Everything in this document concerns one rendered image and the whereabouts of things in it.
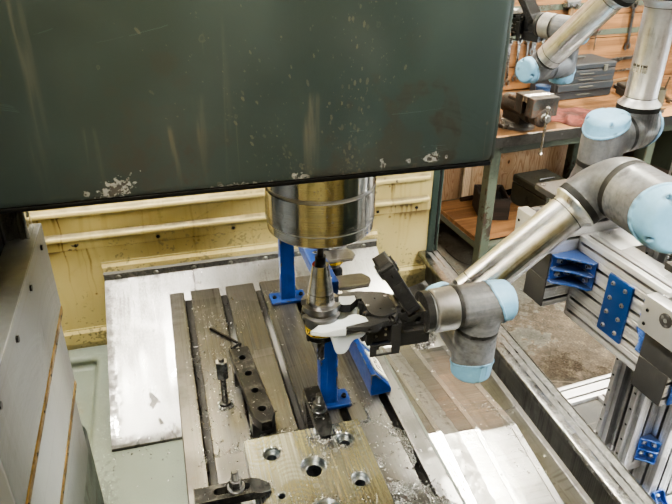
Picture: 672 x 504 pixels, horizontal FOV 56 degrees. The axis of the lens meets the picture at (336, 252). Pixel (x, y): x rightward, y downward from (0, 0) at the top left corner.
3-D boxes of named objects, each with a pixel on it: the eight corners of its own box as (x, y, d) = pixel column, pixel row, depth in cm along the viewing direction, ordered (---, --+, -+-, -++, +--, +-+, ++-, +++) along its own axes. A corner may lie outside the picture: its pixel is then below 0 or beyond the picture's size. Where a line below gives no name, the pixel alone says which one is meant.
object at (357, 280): (366, 274, 133) (366, 270, 133) (374, 287, 129) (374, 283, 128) (333, 278, 132) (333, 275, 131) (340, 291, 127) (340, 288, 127)
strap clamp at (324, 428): (318, 423, 138) (318, 369, 131) (334, 469, 127) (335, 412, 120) (303, 426, 137) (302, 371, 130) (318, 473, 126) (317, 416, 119)
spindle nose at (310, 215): (262, 205, 100) (259, 131, 94) (363, 199, 102) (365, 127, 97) (269, 254, 86) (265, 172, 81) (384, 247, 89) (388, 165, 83)
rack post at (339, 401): (345, 390, 147) (347, 281, 133) (352, 406, 143) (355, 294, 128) (303, 398, 145) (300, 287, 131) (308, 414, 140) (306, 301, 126)
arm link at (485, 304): (517, 333, 111) (525, 291, 106) (459, 342, 108) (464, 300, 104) (495, 308, 117) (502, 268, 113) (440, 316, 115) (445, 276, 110)
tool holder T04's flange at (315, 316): (299, 304, 104) (299, 291, 103) (336, 301, 105) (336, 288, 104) (304, 326, 99) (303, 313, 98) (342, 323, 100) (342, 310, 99)
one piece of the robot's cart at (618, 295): (598, 326, 179) (611, 271, 171) (620, 343, 172) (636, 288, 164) (594, 326, 179) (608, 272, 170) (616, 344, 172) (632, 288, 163)
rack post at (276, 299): (302, 291, 184) (300, 197, 170) (307, 301, 180) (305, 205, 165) (268, 296, 182) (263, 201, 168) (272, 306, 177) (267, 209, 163)
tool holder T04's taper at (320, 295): (305, 294, 103) (304, 257, 99) (332, 292, 103) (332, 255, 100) (308, 309, 99) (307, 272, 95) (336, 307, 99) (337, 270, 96)
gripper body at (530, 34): (504, 38, 206) (533, 44, 198) (505, 10, 201) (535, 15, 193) (520, 32, 209) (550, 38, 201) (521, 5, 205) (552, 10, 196)
